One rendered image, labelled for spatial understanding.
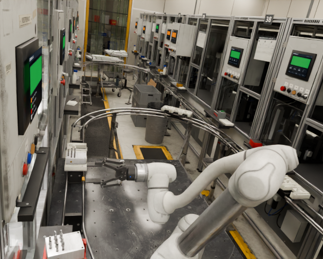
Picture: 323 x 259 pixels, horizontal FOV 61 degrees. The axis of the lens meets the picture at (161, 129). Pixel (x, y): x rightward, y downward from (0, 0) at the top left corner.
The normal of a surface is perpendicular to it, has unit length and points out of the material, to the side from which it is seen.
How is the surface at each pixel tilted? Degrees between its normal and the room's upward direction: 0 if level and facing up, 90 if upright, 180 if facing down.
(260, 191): 83
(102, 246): 0
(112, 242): 0
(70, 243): 0
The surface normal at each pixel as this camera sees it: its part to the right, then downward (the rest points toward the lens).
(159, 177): 0.26, -0.18
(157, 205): -0.48, -0.17
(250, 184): -0.48, 0.14
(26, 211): 0.15, -0.92
